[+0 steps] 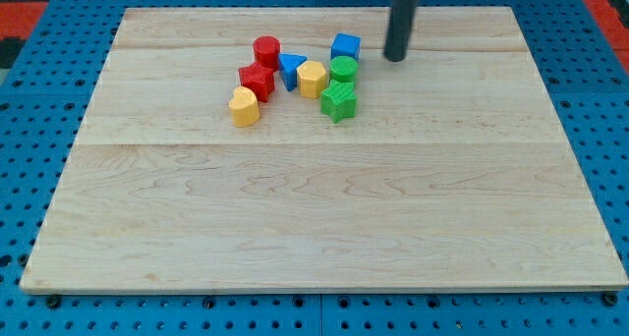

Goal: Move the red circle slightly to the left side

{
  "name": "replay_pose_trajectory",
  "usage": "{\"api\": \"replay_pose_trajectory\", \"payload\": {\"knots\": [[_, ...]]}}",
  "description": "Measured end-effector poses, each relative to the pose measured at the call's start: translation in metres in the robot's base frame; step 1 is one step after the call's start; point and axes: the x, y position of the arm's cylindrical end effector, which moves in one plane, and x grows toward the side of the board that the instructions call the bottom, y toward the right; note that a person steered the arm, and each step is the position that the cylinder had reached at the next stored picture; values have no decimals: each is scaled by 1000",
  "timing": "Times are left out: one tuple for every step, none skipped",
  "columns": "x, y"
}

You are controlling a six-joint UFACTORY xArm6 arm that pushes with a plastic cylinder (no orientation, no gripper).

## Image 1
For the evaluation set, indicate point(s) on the green star block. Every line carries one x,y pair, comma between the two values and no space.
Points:
339,101

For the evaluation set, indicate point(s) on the yellow hexagon block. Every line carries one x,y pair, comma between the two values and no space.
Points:
312,79

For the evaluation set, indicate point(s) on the yellow heart block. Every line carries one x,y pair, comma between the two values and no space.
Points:
243,107

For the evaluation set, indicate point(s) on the red star block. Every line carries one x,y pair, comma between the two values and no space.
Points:
259,79

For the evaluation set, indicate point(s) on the green cylinder block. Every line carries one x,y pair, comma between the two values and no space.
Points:
343,69

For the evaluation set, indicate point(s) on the blue triangle block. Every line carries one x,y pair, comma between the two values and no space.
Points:
288,64

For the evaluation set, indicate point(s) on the blue cube block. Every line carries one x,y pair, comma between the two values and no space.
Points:
345,45

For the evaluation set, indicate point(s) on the red cylinder block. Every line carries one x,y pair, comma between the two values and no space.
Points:
266,50

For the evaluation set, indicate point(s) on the light wooden board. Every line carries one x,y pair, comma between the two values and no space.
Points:
455,175

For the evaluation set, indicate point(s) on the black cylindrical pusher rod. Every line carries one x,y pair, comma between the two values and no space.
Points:
399,29

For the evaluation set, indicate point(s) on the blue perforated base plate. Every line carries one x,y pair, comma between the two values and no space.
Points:
580,47

